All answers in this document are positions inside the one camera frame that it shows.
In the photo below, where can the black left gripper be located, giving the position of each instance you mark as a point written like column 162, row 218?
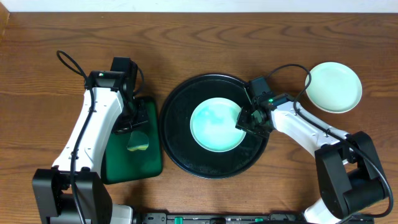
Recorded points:
column 132, row 123

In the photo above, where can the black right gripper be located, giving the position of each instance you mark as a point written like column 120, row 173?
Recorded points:
column 242, row 123

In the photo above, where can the green yellow sponge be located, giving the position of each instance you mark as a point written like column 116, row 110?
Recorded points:
column 138, row 141

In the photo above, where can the mint plate front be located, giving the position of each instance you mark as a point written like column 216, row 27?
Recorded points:
column 213, row 125

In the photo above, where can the mint plate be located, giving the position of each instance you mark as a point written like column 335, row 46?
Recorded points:
column 333, row 87
column 213, row 125

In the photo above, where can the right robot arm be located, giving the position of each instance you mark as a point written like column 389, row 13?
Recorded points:
column 349, row 172

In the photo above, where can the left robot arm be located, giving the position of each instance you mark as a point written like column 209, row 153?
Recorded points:
column 71, row 191

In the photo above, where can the black round tray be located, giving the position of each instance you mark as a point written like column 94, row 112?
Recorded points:
column 177, row 139

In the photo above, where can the green rectangular tray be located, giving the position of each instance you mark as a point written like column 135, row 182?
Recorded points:
column 120, row 165

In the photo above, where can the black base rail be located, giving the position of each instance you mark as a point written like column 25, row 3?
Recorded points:
column 163, row 218

